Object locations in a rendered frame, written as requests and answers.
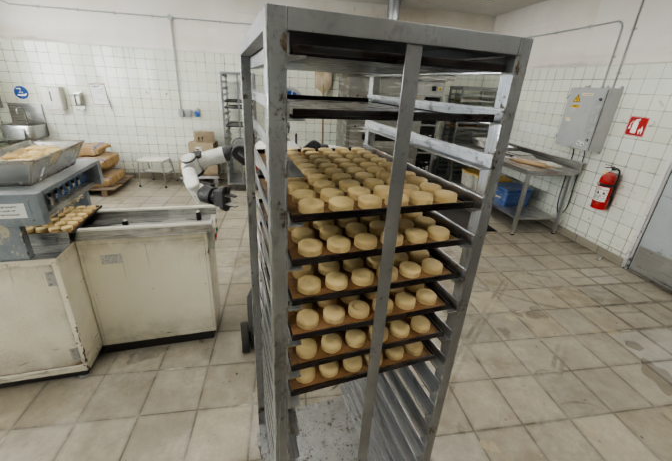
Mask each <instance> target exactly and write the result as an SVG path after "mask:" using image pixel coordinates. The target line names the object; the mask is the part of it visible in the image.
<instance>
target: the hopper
mask: <svg viewBox="0 0 672 461"><path fill-rule="evenodd" d="M84 142H85V140H27V141H23V142H19V143H16V144H12V145H9V146H5V147H2V148H0V159H1V158H2V157H3V156H4V155H7V154H18V153H21V152H22V151H23V149H24V148H27V147H29V146H31V145H37V146H44V145H52V146H56V147H59V148H62V149H60V150H57V151H55V152H52V153H49V154H47V155H44V156H41V157H39V158H36V159H33V160H0V187H7V186H31V185H33V184H35V183H37V182H39V181H41V180H43V179H45V178H47V177H50V176H52V175H54V174H56V173H58V172H60V171H62V170H64V169H66V168H68V167H70V166H72V165H74V164H75V162H76V159H77V157H78V155H79V153H80V150H81V148H82V146H83V144H84ZM24 150H25V149H24ZM9 152H10V153H9Z"/></svg>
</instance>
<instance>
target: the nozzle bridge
mask: <svg viewBox="0 0 672 461"><path fill-rule="evenodd" d="M82 172H83V173H84V174H85V176H86V181H85V182H84V180H85V177H84V175H83V173H82ZM77 175H79V176H80V178H81V181H82V182H84V183H81V188H77V186H76V189H77V190H76V191H72V190H71V193H72V194H70V195H68V194H67V193H66V198H62V197H60V200H61V201H60V202H56V201H54V204H55V205H54V206H50V205H49V202H48V198H47V197H48V195H47V194H48V193H51V196H52V197H53V199H55V197H54V190H56V189H55V188H57V189H58V190H59V192H60V186H62V185H61V184H63V185H64V187H65V186H66V185H65V183H68V182H67V181H69V183H70V184H71V181H70V180H73V179H72V178H74V179H75V181H76V178H75V177H78V176H77ZM78 178H79V177H78ZM103 183H104V179H103V174H102V169H101V165H100V160H99V159H76V162H75V164H74V165H72V166H70V167H68V168H66V169H64V170H62V171H60V172H58V173H56V174H54V175H52V176H50V177H47V178H45V179H43V180H41V181H39V182H37V183H35V184H33V185H31V186H7V187H0V262H8V261H21V260H31V259H32V258H33V257H34V256H35V255H34V252H33V249H32V246H31V243H30V240H29V237H28V234H27V231H26V228H25V226H39V225H47V224H48V223H49V222H51V219H50V216H52V215H53V214H54V213H56V212H57V211H59V210H60V209H62V208H63V207H64V206H66V205H67V204H69V203H70V202H71V201H73V200H74V199H76V198H77V197H79V196H80V195H81V194H83V193H84V197H83V198H80V197H79V202H76V201H75V200H74V201H75V202H74V205H70V204H69V206H83V205H92V204H91V200H90V195H89V191H88V189H90V188H91V187H93V186H94V185H95V184H103Z"/></svg>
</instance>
